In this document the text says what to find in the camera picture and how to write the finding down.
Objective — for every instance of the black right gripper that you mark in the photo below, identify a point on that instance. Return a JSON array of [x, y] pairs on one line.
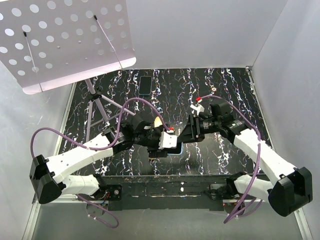
[[191, 132]]

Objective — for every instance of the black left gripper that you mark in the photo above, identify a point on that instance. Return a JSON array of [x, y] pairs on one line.
[[155, 151]]

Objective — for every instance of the light blue phone case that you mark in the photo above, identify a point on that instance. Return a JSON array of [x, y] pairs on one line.
[[178, 145]]

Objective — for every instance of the black smartphone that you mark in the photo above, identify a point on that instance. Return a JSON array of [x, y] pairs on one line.
[[174, 151]]

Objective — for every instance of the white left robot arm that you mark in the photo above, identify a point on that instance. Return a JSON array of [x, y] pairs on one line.
[[54, 176]]

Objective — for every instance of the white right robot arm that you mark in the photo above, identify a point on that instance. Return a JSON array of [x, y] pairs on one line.
[[287, 188]]

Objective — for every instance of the spare phone in blue case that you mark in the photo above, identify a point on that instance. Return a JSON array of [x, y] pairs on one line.
[[145, 86]]

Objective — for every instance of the white music stand tripod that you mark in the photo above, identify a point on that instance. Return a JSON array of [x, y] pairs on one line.
[[94, 101]]

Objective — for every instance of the white perforated music stand desk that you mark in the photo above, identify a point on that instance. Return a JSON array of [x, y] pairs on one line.
[[46, 44]]

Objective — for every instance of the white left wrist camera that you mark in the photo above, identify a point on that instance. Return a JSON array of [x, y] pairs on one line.
[[168, 139]]

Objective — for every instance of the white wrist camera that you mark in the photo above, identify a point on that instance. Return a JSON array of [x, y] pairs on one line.
[[197, 108], [168, 139]]

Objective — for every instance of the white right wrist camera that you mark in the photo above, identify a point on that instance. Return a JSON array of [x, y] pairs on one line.
[[197, 108]]

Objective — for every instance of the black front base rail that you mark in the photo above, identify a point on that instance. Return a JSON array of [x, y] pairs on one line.
[[166, 192]]

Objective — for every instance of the aluminium frame rail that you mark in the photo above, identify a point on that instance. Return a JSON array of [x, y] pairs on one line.
[[30, 228]]

